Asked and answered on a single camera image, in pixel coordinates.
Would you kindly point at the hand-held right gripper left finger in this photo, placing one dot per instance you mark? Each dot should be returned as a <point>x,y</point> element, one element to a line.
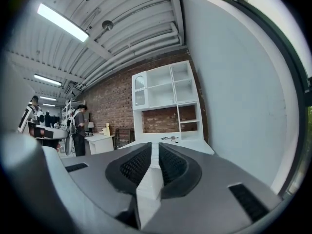
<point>97,179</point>

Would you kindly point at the long ceiling light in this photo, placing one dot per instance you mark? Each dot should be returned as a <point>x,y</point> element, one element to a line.
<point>48,98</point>
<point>63,22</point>
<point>47,80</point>

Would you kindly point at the round grey ceiling fixture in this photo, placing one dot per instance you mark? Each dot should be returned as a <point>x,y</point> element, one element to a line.
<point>107,25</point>

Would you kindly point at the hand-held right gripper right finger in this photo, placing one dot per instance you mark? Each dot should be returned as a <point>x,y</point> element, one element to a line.
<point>207,191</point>

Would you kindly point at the white metal shelving rack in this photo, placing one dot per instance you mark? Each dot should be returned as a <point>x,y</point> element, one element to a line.
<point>70,111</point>

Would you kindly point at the black metal folding rack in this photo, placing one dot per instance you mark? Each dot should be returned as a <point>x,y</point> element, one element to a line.
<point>124,138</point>

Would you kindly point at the yellow cardboard box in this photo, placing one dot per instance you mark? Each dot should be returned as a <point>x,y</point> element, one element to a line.
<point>106,128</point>

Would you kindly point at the white desk with hutch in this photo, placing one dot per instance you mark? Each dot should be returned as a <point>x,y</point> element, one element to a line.
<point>161,91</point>

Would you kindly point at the grey oval board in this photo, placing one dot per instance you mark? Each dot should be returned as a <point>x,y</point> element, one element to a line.
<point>68,144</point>

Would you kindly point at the white table lamp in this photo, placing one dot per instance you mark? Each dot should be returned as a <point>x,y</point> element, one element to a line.
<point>91,125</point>

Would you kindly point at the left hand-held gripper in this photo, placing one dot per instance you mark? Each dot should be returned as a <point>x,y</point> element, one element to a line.
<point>39,121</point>

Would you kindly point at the small white table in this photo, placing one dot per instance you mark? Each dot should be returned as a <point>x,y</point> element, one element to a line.
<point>100,141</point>

